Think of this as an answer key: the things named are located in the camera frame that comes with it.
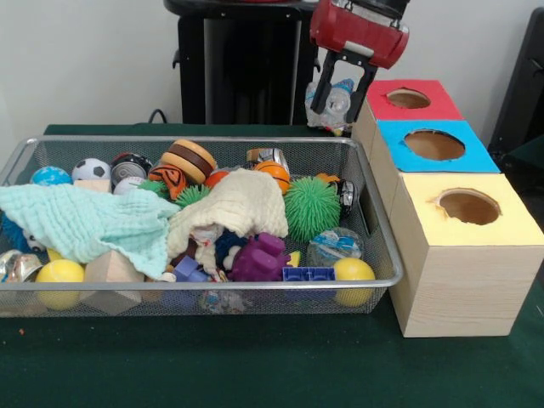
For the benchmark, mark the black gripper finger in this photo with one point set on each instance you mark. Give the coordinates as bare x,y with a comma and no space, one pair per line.
361,95
325,87

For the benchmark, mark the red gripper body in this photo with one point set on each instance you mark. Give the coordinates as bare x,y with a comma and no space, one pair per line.
357,38

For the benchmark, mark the clear bottle with blue label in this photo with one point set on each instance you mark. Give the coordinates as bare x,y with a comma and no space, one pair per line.
338,100

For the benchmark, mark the colourful packet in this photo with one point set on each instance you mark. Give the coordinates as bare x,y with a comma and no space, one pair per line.
333,127

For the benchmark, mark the wooden box with three holes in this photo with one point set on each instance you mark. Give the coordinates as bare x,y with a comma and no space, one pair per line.
467,289

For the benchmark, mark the large green spiky ball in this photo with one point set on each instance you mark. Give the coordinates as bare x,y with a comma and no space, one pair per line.
312,208

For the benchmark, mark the cream white cloth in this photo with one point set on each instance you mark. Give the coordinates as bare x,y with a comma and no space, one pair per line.
238,200

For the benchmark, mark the toy burger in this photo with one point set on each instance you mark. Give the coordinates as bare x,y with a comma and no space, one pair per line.
189,159

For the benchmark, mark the crushed bottle with blue label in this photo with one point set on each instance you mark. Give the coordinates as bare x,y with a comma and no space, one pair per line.
336,248

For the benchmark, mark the black upright panel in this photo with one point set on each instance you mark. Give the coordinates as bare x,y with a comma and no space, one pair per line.
527,85

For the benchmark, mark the yellow ball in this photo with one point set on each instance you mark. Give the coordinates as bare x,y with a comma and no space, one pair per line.
353,270
59,272

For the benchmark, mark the purple rubber toy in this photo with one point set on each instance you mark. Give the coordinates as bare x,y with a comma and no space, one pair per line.
255,259

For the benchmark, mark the black and white football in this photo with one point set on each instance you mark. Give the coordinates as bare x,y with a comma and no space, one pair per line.
89,170

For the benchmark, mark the mint green cloth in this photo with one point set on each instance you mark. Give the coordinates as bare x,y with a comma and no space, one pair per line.
85,221

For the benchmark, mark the dark green tablecloth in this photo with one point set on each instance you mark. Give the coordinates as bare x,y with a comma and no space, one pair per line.
255,365

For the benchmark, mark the blue globe ball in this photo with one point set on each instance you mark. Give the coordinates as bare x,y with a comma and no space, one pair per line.
50,176

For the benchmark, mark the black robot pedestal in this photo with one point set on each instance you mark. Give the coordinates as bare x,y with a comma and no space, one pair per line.
251,64

